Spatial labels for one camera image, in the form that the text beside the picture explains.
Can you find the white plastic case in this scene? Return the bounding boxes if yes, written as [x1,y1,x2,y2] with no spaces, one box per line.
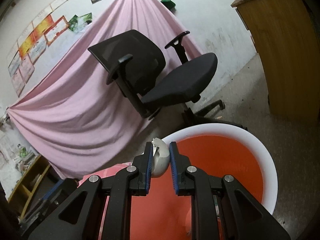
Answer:
[151,138,170,178]

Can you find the orange white-rimmed trash bin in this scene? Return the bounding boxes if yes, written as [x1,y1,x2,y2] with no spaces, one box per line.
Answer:
[130,124,278,239]

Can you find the stack of books on shelf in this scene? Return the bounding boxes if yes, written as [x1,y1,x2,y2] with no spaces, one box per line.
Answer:
[13,153,36,173]

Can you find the green glass bottle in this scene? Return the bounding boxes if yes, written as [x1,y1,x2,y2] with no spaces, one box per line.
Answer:
[17,144,29,158]

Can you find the pink checked tablecloth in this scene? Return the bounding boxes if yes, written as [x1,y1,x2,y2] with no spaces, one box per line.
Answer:
[78,163,133,240]

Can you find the pink hanging sheet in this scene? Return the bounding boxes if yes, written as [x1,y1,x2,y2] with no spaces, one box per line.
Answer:
[6,0,203,179]

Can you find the black mesh office chair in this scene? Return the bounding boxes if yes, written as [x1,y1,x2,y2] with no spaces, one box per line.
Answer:
[88,29,218,119]

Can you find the wooden cabinet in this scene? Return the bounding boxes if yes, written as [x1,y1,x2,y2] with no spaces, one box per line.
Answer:
[232,0,319,124]

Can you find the green hanging cap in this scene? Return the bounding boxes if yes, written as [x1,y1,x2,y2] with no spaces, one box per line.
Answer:
[161,0,176,10]

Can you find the wooden wall shelf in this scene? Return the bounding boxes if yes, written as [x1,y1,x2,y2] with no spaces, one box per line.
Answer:
[8,155,60,221]

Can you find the wall certificates cluster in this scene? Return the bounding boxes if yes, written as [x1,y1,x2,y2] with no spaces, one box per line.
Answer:
[7,0,70,96]

